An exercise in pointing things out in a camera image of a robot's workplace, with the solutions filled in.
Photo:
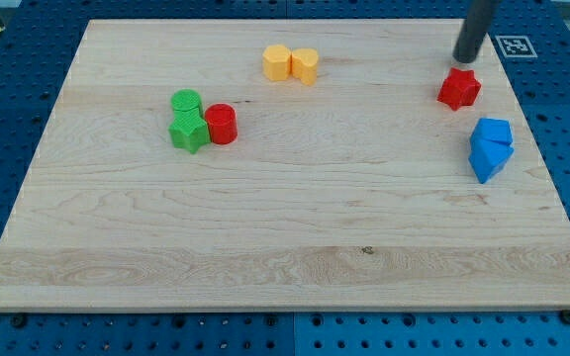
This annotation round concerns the red star block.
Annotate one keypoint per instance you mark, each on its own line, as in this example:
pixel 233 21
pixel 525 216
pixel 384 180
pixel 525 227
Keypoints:
pixel 460 88

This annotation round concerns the green star block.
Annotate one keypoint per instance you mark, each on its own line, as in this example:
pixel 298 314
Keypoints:
pixel 189 130

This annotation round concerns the red cylinder block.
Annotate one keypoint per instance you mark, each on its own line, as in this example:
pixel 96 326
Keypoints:
pixel 221 119

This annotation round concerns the wooden board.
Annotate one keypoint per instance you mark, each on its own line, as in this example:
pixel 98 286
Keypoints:
pixel 353 194

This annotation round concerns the yellow heart block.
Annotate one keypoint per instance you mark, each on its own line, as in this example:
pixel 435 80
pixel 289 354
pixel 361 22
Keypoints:
pixel 304 65

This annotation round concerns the yellow hexagon block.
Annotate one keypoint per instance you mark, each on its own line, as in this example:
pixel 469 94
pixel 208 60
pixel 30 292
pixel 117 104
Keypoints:
pixel 276 61

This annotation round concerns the green cylinder block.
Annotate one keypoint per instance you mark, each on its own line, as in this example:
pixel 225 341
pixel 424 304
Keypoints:
pixel 186 100

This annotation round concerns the lower blue block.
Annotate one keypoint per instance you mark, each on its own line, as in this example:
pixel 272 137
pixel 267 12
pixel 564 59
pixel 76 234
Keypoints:
pixel 488 158

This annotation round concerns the blue block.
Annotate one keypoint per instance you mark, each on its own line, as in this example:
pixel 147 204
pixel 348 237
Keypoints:
pixel 494 130
pixel 488 158

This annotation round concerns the upper blue block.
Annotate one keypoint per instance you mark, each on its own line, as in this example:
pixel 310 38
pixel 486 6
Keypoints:
pixel 494 130

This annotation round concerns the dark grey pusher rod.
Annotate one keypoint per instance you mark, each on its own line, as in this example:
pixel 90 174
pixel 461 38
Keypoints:
pixel 478 21

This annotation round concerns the white fiducial marker tag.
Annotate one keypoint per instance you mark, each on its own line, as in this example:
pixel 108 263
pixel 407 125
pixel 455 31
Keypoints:
pixel 515 46

